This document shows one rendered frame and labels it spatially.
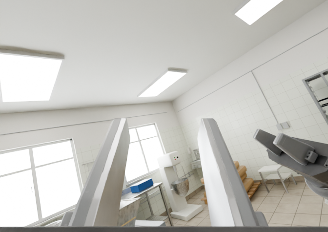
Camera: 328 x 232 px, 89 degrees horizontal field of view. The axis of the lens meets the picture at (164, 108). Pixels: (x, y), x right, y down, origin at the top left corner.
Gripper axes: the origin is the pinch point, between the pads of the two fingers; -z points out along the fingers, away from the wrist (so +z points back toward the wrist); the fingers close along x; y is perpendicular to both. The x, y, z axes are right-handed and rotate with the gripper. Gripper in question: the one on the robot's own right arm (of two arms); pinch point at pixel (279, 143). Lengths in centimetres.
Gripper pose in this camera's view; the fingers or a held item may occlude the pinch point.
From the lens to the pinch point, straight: 36.2
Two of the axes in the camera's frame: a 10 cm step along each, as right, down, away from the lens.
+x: 0.9, 0.0, -10.0
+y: -4.9, 8.7, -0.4
